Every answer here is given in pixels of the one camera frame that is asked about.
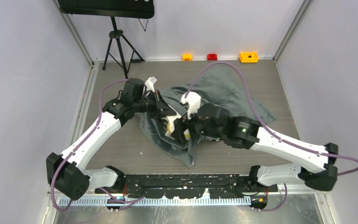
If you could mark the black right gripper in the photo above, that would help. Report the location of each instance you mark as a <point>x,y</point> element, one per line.
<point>178,134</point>

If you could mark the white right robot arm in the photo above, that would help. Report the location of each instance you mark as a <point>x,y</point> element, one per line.
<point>306,164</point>

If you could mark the red small block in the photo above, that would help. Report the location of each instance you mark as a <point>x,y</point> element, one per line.
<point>212,57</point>

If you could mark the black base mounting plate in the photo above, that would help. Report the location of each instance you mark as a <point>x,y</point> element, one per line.
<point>217,186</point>

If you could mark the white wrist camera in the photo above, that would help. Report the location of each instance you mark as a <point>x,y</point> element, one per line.
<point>149,84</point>
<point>193,100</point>

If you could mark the black tripod stand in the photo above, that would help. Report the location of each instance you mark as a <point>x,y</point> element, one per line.
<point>116,35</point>

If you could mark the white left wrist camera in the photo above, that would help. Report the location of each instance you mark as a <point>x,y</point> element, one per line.
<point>149,84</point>

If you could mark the orange small block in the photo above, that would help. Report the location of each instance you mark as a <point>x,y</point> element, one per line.
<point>187,57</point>

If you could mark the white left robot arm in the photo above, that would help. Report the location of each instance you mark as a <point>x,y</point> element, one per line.
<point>67,171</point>

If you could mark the aluminium rail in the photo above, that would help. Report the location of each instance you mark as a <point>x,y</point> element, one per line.
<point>82,110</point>
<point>91,198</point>

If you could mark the grey plush pillowcase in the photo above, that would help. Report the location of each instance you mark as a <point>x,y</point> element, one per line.
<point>217,86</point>

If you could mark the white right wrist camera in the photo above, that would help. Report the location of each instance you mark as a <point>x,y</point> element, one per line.
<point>193,100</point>

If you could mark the aluminium front rail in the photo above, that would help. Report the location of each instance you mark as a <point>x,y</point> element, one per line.
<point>91,198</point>

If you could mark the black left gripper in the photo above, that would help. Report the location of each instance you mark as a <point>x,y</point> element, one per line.
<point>163,111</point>

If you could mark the yellow small bin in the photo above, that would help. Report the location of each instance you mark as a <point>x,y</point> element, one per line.
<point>248,57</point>

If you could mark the black panel on tripod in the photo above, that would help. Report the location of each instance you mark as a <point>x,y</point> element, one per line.
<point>142,9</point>

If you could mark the aluminium left side rail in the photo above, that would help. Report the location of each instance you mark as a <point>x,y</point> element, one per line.
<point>82,110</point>

